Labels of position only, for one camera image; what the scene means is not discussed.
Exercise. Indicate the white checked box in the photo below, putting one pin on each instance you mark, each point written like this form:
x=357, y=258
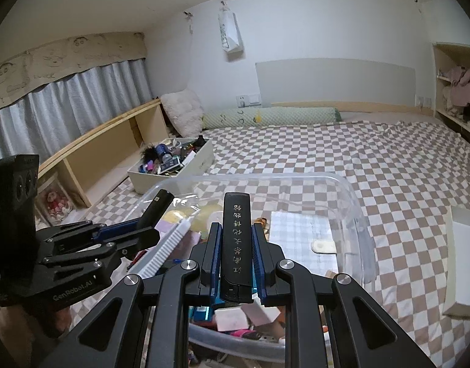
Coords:
x=296, y=230

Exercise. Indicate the grey curtain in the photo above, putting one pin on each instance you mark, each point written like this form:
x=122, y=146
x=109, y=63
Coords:
x=85, y=99

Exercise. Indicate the pile of clothes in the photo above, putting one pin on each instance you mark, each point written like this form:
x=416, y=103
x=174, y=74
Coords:
x=461, y=84

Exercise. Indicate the black cylinder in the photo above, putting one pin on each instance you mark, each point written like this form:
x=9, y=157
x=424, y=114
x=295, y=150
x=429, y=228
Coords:
x=156, y=207

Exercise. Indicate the white hanging paper bag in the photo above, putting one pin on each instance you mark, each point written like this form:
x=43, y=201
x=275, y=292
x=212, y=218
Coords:
x=229, y=30

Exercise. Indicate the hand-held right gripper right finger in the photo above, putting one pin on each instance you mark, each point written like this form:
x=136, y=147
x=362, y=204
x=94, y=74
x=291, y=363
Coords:
x=258, y=264

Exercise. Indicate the white wall switch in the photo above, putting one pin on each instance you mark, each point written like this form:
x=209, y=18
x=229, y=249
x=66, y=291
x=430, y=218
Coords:
x=248, y=100

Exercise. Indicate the white ridged comb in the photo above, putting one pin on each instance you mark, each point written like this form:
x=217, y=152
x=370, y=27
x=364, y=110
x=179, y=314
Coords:
x=169, y=245

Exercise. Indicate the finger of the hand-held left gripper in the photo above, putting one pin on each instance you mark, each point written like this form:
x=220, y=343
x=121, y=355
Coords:
x=143, y=235
x=120, y=229

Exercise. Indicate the framed picture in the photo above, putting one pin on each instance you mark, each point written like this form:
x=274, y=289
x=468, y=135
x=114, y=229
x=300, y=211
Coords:
x=54, y=203

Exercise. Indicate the wooden wardrobe shelf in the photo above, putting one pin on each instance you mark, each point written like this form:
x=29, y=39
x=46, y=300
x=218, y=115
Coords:
x=437, y=84

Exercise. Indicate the white shallow box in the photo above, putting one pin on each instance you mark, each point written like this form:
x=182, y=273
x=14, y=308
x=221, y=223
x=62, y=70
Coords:
x=464, y=260

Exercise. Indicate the fluffy white pillow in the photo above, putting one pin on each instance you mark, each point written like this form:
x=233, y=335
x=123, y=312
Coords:
x=183, y=113

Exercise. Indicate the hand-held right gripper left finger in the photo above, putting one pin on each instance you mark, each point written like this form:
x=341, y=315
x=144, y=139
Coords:
x=215, y=260

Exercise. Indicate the wooden shelf unit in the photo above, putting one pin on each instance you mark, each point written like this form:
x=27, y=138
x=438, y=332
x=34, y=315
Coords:
x=104, y=153

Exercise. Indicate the clear plastic container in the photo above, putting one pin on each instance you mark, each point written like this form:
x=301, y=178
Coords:
x=357, y=237

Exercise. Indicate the grey headboard panel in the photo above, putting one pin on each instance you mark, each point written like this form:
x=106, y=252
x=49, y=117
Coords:
x=334, y=82

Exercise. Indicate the beige printed valance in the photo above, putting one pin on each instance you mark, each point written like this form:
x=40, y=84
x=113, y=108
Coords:
x=66, y=61

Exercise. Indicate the white box of odds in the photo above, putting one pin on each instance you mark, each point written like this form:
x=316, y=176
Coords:
x=196, y=165

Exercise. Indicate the white oval case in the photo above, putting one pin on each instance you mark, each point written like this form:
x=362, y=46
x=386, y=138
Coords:
x=323, y=247

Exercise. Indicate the green bolster pillow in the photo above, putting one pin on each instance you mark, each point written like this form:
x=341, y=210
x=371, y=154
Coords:
x=277, y=118

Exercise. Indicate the black case gold lettering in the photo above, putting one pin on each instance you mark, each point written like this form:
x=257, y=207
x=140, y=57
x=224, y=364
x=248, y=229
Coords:
x=236, y=237

